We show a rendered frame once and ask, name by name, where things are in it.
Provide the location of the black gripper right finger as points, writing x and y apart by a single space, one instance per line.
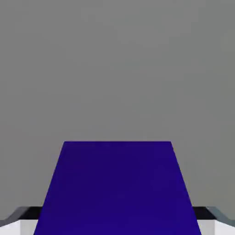
209 220

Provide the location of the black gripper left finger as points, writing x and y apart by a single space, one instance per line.
23 220

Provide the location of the small blue cube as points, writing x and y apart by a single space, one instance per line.
117 189

